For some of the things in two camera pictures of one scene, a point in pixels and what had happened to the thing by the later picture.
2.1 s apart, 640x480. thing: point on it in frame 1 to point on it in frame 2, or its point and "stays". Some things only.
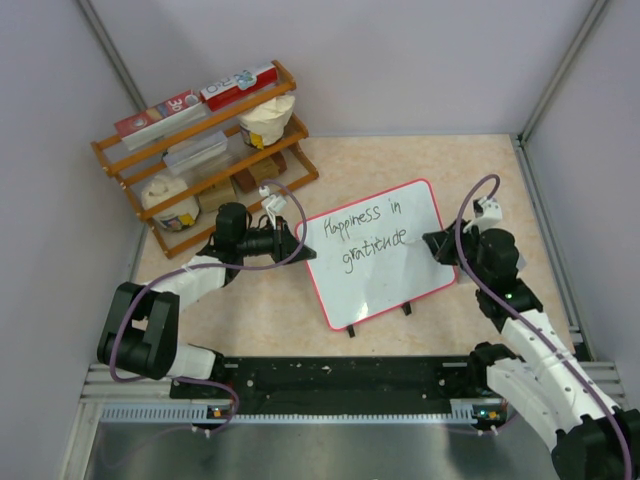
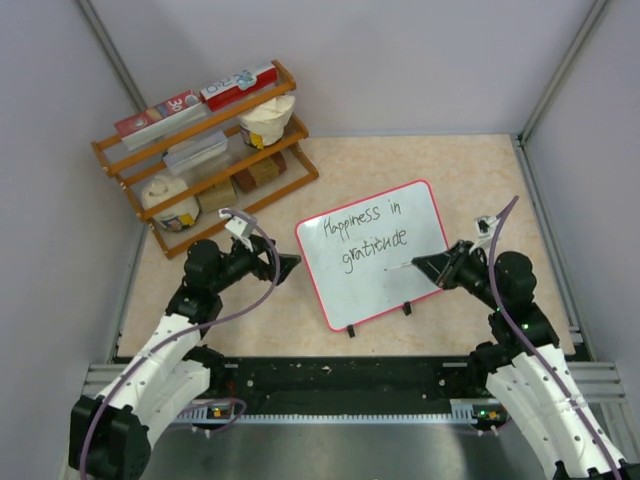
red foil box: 231,90 stays
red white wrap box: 154,122 stays
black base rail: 339,385 stays
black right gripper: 441,244 to 443,267
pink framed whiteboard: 370,253 stays
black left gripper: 285,244 to 266,270
